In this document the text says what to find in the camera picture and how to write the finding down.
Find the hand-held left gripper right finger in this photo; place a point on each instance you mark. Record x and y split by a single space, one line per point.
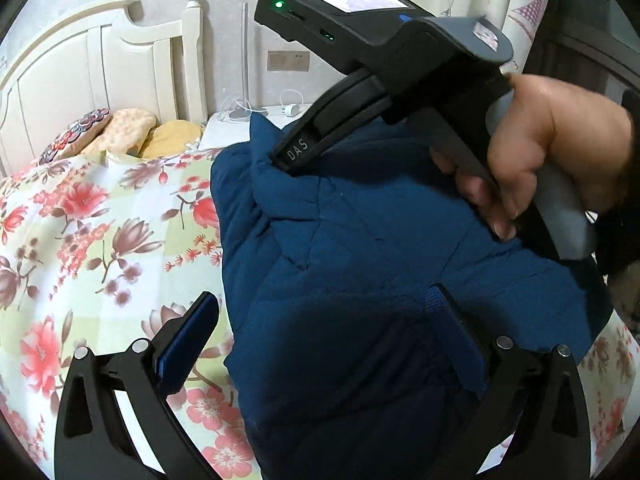
452 345

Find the yellow pillow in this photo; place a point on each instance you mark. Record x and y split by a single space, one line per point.
172 135

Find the person's right hand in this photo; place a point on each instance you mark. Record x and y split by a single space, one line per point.
550 125

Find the white nightstand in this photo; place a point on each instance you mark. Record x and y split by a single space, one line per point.
220 132

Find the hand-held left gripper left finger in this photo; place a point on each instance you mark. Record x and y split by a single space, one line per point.
187 345

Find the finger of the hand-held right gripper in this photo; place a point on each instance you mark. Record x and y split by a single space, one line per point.
300 150
357 115

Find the embroidered floral pillow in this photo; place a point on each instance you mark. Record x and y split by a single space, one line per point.
75 132

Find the wall outlet panel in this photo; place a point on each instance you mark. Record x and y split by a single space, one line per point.
289 60

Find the blue padded jacket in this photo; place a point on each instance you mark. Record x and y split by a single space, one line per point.
350 270

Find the beige pillow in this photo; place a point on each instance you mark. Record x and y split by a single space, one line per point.
127 125

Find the white desk lamp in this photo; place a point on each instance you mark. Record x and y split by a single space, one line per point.
245 60

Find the floral bed sheet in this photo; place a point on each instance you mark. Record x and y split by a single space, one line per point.
100 240

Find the white wooden bed headboard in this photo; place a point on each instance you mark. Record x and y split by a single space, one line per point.
125 70

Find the white charger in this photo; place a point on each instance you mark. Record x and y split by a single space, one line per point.
291 110

